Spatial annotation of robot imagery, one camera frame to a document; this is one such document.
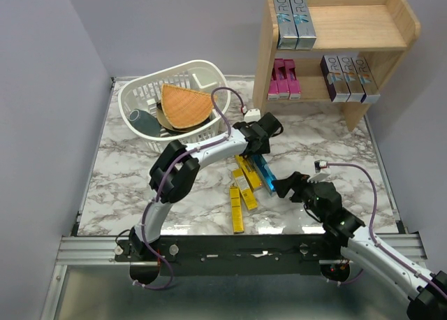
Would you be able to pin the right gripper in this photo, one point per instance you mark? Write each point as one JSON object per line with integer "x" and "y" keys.
{"x": 294, "y": 182}

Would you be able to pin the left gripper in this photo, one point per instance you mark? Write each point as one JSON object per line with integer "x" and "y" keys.
{"x": 264, "y": 149}

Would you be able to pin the metallic blue toothpaste box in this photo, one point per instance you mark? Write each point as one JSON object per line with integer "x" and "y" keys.
{"x": 303, "y": 24}
{"x": 264, "y": 173}

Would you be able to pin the pink toothpaste box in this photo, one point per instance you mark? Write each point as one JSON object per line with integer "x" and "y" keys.
{"x": 281, "y": 78}
{"x": 292, "y": 80}
{"x": 273, "y": 90}

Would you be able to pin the blue green toothpaste box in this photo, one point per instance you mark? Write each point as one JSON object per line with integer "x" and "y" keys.
{"x": 288, "y": 35}

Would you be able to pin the silver toothpaste box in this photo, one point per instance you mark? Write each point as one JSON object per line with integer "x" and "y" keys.
{"x": 351, "y": 77}

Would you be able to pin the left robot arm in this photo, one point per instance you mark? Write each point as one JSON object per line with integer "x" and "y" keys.
{"x": 173, "y": 174}

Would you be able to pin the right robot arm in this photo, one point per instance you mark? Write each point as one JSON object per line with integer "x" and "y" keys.
{"x": 424, "y": 290}

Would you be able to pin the wooden two-tier shelf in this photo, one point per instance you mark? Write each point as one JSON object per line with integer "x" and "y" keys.
{"x": 381, "y": 31}

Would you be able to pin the yellow toothpaste box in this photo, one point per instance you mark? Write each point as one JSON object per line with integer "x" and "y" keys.
{"x": 236, "y": 210}
{"x": 249, "y": 172}
{"x": 243, "y": 185}

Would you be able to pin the black base bar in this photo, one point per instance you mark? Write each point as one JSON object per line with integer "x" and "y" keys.
{"x": 226, "y": 255}

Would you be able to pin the dark teal cup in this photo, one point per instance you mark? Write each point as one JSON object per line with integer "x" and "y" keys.
{"x": 145, "y": 123}

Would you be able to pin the white plastic basket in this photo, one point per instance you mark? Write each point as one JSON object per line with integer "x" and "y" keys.
{"x": 145, "y": 92}

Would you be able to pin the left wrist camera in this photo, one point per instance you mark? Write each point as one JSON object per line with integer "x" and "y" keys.
{"x": 252, "y": 116}

